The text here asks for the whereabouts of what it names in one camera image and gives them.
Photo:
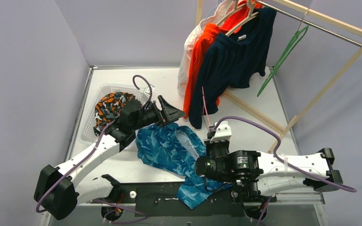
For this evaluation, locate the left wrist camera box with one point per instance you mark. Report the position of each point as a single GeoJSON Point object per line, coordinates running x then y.
{"type": "Point", "coordinates": [147, 91]}

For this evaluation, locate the blue patterned shorts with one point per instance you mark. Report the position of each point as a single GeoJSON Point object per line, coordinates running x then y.
{"type": "Point", "coordinates": [175, 149]}

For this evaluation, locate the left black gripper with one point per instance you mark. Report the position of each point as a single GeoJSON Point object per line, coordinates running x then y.
{"type": "Point", "coordinates": [162, 110]}

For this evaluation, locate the wooden hanger orange shorts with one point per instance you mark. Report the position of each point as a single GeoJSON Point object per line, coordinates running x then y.
{"type": "Point", "coordinates": [236, 7]}

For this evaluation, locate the green hanger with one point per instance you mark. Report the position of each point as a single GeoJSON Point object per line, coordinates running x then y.
{"type": "Point", "coordinates": [296, 38]}

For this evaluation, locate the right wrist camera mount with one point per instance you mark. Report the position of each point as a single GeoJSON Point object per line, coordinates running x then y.
{"type": "Point", "coordinates": [222, 132]}

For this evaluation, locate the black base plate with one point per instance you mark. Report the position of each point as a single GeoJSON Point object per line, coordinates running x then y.
{"type": "Point", "coordinates": [159, 200]}

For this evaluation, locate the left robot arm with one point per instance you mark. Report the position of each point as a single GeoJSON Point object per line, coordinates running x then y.
{"type": "Point", "coordinates": [60, 189]}

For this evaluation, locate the camouflage orange black shorts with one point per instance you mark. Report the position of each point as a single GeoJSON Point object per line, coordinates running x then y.
{"type": "Point", "coordinates": [108, 108]}

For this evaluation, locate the wooden hanger navy shorts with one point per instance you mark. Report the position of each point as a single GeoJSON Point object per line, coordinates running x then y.
{"type": "Point", "coordinates": [248, 18]}

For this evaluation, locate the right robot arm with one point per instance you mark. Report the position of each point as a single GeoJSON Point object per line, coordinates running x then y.
{"type": "Point", "coordinates": [255, 175]}

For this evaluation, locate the pink hanger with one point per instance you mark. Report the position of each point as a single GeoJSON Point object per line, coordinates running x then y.
{"type": "Point", "coordinates": [205, 111]}

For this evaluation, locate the white shorts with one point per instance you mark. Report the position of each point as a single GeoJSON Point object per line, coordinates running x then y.
{"type": "Point", "coordinates": [224, 7]}

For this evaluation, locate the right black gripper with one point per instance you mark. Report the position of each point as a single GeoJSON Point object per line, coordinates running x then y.
{"type": "Point", "coordinates": [209, 144]}

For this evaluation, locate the wooden clothes rack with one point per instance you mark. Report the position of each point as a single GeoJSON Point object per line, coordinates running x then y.
{"type": "Point", "coordinates": [317, 81]}

